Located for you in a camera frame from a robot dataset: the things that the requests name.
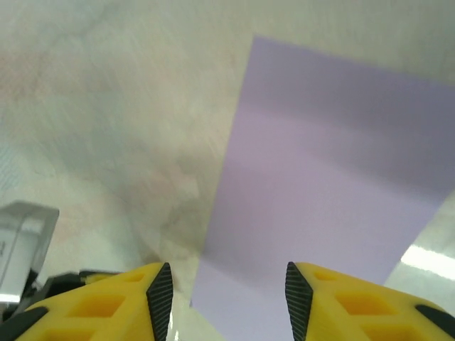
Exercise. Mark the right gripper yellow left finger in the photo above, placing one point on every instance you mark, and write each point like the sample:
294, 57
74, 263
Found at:
106, 309

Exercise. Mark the purple square paper sheet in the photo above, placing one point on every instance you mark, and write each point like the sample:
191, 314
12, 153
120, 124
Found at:
302, 177

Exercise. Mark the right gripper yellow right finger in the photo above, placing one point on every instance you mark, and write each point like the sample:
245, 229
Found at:
355, 309

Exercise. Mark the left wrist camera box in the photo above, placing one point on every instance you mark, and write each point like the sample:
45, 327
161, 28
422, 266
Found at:
21, 241

